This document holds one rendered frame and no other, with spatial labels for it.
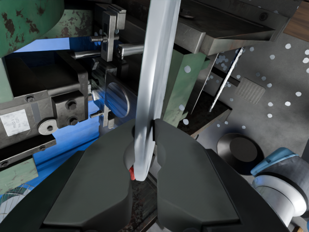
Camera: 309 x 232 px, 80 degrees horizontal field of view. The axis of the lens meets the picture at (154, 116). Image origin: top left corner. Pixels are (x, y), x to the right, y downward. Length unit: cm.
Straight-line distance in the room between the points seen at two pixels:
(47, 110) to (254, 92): 88
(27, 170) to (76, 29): 51
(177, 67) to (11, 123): 48
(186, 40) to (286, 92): 73
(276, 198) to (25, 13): 53
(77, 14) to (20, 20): 58
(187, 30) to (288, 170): 44
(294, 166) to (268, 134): 72
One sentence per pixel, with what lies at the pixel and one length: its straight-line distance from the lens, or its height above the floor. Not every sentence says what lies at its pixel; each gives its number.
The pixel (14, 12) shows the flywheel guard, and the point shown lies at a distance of 23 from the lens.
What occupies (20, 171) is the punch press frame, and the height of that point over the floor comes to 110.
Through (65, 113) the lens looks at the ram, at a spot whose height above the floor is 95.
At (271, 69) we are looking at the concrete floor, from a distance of 116.
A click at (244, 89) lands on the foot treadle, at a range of 104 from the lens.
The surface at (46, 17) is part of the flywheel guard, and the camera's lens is 28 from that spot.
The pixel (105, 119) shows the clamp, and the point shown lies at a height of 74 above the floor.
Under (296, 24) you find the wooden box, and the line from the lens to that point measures 78.
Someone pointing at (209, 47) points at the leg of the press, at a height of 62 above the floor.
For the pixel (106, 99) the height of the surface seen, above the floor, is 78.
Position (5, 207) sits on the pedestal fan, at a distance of 123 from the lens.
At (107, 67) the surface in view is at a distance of 68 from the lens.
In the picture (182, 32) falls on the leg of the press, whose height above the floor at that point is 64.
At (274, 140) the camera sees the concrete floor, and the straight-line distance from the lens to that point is 128.
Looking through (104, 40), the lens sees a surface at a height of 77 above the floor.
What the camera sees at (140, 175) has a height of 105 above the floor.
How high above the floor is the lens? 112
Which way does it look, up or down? 40 degrees down
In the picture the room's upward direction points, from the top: 116 degrees counter-clockwise
